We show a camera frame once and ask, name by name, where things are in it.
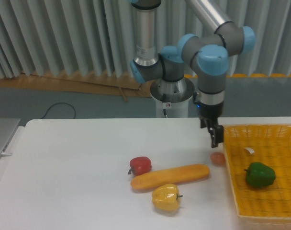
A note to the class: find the yellow bell pepper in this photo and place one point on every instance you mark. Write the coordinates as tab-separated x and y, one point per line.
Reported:
166	197

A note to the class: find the yellow wicker basket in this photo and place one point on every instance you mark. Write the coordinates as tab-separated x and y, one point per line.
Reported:
272	146

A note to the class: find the white paper tag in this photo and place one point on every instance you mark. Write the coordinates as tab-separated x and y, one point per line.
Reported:
249	150

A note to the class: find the green bell pepper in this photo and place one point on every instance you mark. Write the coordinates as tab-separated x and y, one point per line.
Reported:
259	175

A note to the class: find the brown egg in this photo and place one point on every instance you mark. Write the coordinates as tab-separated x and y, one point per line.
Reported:
217	158

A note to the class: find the silver laptop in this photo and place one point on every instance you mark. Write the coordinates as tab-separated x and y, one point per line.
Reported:
8	127

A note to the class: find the orange bread loaf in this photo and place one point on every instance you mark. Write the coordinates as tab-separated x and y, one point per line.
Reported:
177	175

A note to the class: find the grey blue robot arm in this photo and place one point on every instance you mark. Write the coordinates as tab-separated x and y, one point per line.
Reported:
195	69

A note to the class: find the grey pleated curtain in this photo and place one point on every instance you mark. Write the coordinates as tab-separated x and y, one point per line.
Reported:
40	36

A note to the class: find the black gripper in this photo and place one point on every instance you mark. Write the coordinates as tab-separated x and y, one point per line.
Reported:
209	115

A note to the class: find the red bell pepper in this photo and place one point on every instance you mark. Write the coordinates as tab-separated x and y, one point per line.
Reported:
140	165

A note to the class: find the brown cardboard sheet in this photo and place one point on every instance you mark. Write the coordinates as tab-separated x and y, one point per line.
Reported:
124	86

